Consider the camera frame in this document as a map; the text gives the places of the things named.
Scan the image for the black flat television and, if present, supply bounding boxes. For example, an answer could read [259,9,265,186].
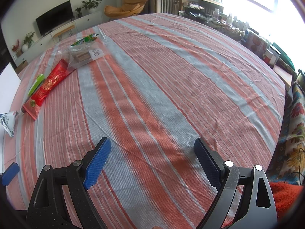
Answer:
[36,1,74,36]

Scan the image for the green candy tube pack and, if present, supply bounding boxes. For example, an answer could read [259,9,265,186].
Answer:
[71,34,98,47]

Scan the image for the cluttered side shelf items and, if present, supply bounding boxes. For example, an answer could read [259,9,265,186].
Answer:
[178,4,297,81]

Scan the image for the colourful floral cloth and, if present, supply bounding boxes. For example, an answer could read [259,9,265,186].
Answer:
[266,82,304,185]

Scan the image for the orange lounge chair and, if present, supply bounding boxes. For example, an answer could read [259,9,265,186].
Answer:
[104,0,149,20]

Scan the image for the white cardboard box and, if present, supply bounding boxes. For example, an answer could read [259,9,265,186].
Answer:
[1,63,21,172]

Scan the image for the clear bag of biscuits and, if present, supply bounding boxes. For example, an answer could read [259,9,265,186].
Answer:
[66,42,107,71]

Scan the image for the green white packet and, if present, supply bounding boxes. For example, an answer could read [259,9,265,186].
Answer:
[28,74,45,97]

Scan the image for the red flowers in vase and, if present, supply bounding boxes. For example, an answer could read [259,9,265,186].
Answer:
[12,39,22,58]

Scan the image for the red snack pack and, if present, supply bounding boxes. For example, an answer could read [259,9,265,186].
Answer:
[22,58,70,120]

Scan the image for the small wooden bench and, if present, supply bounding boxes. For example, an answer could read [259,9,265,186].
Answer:
[52,24,75,42]

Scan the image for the orange red blanket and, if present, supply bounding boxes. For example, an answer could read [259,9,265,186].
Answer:
[269,182,303,220]

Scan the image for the brown cardboard box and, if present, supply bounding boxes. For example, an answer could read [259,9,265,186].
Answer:
[15,60,28,74]

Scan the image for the white tv cabinet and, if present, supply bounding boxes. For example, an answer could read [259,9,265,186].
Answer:
[14,11,103,67]

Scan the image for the green plant white vase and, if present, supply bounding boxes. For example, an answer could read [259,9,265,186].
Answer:
[21,31,35,53]

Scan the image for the large potted green plant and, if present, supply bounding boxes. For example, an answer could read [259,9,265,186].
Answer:
[81,0,102,14]

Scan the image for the small potted plant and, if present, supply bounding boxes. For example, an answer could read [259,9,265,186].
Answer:
[75,7,83,19]

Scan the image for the dark wooden railing crib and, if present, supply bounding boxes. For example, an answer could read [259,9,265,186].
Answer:
[155,0,224,15]

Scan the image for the striped red grey tablecloth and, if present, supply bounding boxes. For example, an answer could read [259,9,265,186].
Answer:
[1,14,285,228]

